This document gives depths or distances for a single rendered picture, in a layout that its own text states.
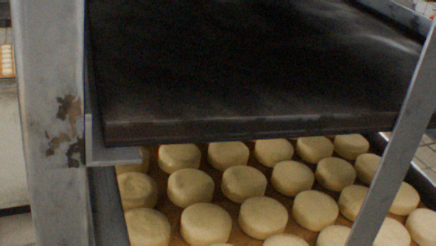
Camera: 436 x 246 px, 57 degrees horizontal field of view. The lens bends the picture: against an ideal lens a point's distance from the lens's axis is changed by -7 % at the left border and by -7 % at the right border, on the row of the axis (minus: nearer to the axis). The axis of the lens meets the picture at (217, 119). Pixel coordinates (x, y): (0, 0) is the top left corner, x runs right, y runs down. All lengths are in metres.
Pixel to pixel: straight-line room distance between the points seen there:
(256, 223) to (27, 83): 0.29
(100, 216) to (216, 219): 0.14
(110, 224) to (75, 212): 0.08
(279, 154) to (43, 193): 0.36
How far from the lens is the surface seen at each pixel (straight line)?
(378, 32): 0.54
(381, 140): 0.65
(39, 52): 0.19
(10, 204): 2.58
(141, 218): 0.41
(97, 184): 0.34
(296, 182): 0.49
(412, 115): 0.30
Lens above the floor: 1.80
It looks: 30 degrees down
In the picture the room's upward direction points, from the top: 9 degrees clockwise
